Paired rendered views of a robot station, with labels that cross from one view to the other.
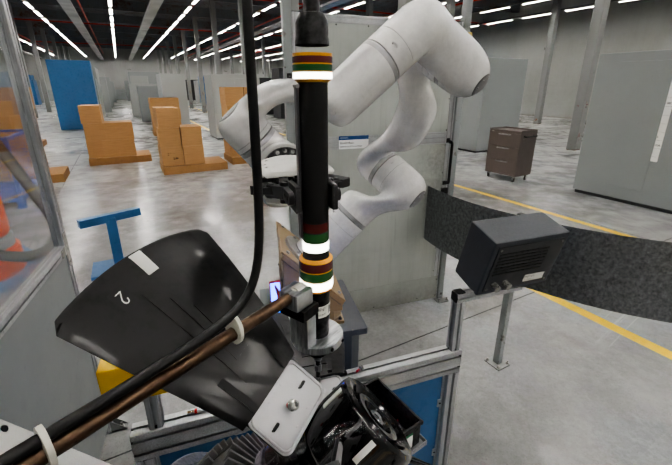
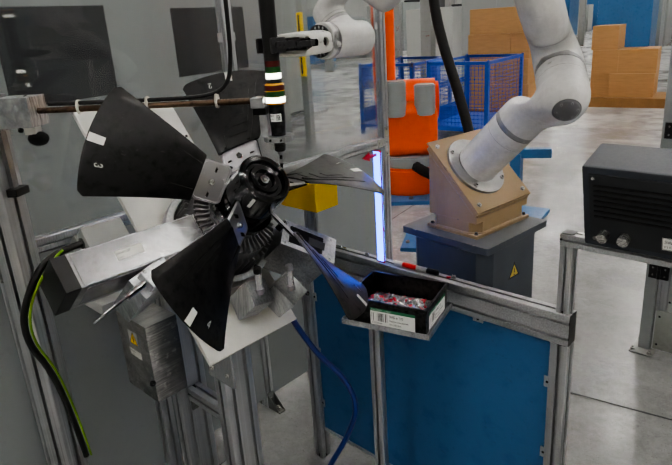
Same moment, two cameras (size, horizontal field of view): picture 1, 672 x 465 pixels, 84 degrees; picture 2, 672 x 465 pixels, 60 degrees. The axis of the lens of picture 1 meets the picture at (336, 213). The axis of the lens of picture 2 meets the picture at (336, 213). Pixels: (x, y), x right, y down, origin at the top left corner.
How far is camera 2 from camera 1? 1.20 m
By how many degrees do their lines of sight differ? 59
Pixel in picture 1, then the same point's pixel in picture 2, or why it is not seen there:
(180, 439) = not seen: hidden behind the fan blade
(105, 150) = (611, 87)
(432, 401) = (537, 373)
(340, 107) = not seen: outside the picture
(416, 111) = not seen: outside the picture
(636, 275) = not seen: outside the picture
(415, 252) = not seen: outside the picture
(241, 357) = (234, 127)
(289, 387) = (246, 150)
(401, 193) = (538, 98)
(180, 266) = (241, 82)
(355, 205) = (506, 109)
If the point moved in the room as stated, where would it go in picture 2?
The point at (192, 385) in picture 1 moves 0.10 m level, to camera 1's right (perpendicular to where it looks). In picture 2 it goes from (211, 127) to (224, 133)
